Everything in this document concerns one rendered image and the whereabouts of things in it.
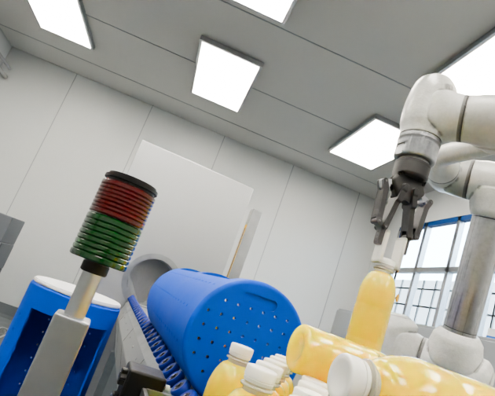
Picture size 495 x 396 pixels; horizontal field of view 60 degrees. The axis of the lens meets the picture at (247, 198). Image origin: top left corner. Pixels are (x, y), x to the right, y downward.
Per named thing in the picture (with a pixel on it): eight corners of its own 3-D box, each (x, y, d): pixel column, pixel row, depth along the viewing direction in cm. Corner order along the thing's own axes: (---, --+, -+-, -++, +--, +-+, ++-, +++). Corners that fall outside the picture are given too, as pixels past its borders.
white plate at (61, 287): (20, 269, 136) (18, 272, 136) (60, 291, 118) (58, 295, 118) (93, 290, 156) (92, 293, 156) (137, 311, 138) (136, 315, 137)
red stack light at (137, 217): (141, 232, 53) (152, 203, 54) (144, 229, 47) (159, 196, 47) (89, 212, 51) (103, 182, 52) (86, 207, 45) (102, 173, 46)
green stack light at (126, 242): (124, 271, 51) (140, 232, 53) (126, 273, 45) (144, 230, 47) (71, 251, 50) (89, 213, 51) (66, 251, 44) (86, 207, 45)
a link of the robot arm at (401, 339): (361, 364, 158) (378, 307, 162) (412, 387, 149) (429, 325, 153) (351, 364, 144) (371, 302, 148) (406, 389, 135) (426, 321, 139)
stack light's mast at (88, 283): (102, 320, 50) (155, 195, 54) (102, 329, 44) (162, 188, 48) (48, 302, 49) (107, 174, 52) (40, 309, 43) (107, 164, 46)
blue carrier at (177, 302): (202, 346, 179) (224, 280, 185) (284, 427, 96) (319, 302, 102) (136, 327, 172) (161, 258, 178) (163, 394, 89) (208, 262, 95)
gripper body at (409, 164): (416, 174, 99) (406, 210, 97) (386, 158, 97) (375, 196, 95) (441, 167, 92) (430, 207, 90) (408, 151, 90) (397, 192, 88)
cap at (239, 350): (228, 353, 73) (232, 342, 74) (249, 361, 73) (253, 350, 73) (226, 356, 69) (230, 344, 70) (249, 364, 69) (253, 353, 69)
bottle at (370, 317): (339, 351, 83) (365, 260, 87) (342, 352, 89) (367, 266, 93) (376, 365, 80) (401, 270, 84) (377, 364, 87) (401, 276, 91)
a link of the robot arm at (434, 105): (392, 125, 94) (458, 131, 87) (410, 64, 97) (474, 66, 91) (398, 147, 103) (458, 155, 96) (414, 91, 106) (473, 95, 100)
